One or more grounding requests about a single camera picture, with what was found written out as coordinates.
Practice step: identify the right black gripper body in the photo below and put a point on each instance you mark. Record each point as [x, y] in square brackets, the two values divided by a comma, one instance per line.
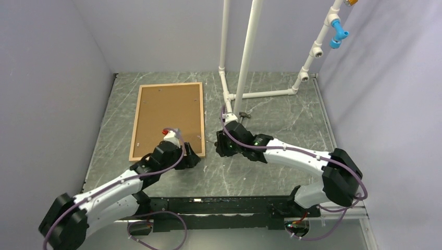
[226, 148]

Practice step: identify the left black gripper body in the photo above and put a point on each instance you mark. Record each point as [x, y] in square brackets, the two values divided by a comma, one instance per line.
[175, 157]

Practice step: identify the wooden picture frame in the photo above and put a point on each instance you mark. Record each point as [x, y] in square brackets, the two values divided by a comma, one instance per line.
[173, 105]

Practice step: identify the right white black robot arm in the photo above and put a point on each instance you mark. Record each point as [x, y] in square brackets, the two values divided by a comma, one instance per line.
[338, 176]

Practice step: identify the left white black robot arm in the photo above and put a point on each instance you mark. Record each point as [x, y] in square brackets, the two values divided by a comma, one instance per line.
[71, 219]

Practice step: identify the white PVC pipe structure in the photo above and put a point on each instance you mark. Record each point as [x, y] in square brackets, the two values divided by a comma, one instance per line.
[232, 101]

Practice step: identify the blue pipe fitting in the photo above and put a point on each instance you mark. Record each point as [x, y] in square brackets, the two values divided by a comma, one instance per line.
[340, 34]

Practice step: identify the yellow pipe cap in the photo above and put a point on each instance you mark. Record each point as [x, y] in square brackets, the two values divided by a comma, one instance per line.
[350, 2]

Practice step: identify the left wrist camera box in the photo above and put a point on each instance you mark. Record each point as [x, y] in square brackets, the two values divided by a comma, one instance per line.
[171, 135]

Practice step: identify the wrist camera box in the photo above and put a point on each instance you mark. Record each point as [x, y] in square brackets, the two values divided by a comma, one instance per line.
[228, 118]
[171, 135]

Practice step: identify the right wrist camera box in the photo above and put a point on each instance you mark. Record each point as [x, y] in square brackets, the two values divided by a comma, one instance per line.
[228, 118]

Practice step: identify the black handle hammer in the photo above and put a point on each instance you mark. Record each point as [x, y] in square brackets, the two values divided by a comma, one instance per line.
[243, 115]

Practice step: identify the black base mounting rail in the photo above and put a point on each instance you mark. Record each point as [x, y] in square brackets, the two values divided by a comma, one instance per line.
[222, 212]

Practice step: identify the aluminium extrusion rail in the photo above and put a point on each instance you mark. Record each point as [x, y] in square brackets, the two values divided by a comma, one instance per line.
[330, 210]

